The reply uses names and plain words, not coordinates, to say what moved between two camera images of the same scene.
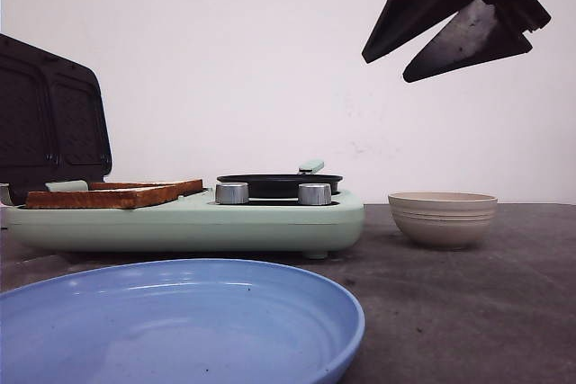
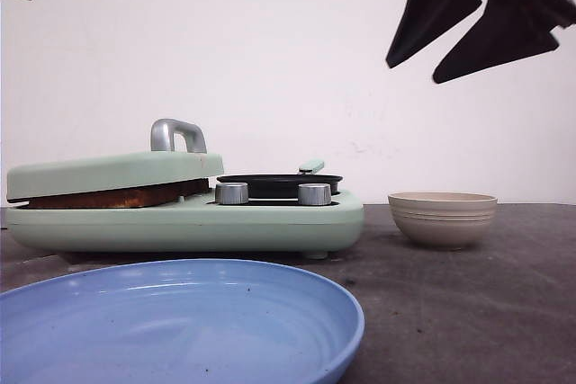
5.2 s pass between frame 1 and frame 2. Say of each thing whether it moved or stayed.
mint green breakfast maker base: stayed
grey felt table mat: stayed
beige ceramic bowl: stayed
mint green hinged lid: moved
